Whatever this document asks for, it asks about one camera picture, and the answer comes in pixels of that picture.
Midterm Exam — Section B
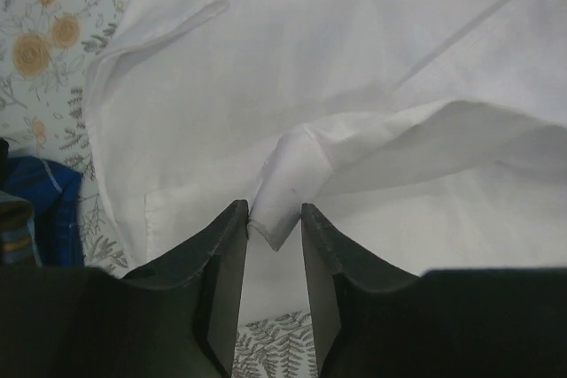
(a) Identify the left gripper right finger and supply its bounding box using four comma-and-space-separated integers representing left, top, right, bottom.
301, 204, 566, 377

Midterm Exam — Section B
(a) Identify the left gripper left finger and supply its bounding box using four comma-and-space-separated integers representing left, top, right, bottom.
1, 200, 248, 377

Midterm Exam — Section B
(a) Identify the white long sleeve shirt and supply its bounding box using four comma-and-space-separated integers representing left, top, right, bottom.
83, 0, 566, 323

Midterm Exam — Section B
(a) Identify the red plaid shirt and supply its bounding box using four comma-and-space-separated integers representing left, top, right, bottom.
1, 139, 42, 267

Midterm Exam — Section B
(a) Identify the blue folded garment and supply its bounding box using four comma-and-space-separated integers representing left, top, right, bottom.
4, 156, 84, 266

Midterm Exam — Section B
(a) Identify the floral patterned table mat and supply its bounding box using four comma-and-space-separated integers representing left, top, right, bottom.
0, 0, 320, 378

